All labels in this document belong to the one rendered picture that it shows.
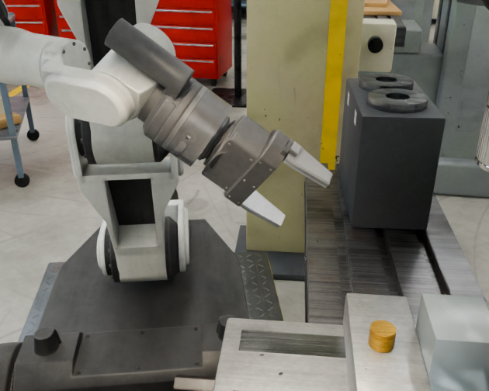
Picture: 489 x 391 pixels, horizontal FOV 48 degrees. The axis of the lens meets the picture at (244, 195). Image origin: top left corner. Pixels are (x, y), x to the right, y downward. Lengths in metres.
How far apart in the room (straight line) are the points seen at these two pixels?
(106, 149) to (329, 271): 0.44
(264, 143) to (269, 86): 1.51
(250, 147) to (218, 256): 0.83
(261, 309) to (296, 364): 0.99
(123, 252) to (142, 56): 0.63
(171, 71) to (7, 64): 0.23
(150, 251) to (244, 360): 0.66
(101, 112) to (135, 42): 0.09
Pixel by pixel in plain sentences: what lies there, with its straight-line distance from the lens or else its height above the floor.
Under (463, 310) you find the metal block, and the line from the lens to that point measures 0.50.
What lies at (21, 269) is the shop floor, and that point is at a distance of 2.57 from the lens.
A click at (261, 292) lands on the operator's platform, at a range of 1.58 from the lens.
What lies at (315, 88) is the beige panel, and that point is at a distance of 2.14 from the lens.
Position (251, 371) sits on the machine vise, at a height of 0.98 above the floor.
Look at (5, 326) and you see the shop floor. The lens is 2.26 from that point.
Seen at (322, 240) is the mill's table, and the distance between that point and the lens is 0.85.
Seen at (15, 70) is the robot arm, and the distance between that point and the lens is 0.74.
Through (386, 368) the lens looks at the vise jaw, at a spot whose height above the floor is 1.02.
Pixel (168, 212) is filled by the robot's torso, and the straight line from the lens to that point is 1.33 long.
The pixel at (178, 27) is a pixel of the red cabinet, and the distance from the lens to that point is 5.00.
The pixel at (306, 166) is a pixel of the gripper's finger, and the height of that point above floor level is 1.10.
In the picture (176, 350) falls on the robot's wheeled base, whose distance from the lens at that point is 1.13.
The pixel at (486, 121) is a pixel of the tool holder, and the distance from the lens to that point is 0.38.
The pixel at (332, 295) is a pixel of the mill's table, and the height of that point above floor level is 0.91.
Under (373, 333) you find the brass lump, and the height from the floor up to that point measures 1.03.
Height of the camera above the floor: 1.34
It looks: 27 degrees down
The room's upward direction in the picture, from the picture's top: straight up
